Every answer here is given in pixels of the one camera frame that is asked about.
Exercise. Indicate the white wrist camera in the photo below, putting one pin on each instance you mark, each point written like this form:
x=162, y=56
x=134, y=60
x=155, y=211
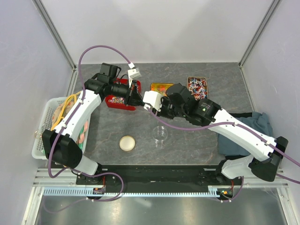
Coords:
x=133, y=74
x=152, y=99

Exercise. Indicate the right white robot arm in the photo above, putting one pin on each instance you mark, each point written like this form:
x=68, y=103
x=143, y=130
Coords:
x=265, y=152

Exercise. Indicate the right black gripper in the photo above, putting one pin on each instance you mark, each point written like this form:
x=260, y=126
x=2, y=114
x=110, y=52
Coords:
x=161, y=113

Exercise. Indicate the aluminium frame rail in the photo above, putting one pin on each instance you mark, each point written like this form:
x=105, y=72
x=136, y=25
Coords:
x=67, y=179

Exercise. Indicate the gold gummy tin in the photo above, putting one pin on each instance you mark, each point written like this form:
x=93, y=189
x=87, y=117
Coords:
x=160, y=87

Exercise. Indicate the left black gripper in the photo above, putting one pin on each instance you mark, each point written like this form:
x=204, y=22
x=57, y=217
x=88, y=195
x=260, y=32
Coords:
x=133, y=97

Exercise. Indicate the grey slotted cable duct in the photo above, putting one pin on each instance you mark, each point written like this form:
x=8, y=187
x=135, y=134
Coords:
x=92, y=192

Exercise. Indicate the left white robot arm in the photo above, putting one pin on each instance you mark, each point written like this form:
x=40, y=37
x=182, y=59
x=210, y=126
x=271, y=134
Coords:
x=60, y=144

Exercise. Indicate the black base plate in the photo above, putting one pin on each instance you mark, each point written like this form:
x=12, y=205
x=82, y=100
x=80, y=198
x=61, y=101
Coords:
x=159, y=178

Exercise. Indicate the round wooden jar lid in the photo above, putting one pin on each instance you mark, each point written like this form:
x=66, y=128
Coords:
x=127, y=143

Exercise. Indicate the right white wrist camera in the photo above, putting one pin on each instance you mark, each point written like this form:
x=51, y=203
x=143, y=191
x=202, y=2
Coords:
x=152, y=99

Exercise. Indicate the white plastic basket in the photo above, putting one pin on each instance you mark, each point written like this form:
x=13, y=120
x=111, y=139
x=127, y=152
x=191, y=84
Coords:
x=38, y=151

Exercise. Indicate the red candy tray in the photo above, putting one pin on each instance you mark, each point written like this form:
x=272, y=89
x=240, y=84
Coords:
x=119, y=102

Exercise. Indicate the yellow clothes hanger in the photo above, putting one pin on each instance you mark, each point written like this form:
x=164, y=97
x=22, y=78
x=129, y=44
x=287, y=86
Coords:
x=62, y=110

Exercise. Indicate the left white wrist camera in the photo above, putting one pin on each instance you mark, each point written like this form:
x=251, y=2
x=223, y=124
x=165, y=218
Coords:
x=133, y=74

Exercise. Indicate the gold lollipop tin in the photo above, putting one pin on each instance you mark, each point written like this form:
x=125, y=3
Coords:
x=198, y=87

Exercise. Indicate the clear glass jar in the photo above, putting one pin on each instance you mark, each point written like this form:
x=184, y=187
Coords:
x=160, y=135

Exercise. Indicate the patterned pink cloth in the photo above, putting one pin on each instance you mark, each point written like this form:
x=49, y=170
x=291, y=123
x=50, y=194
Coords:
x=80, y=140

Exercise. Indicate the folded blue-grey cloth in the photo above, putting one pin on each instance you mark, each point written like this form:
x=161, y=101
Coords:
x=265, y=123

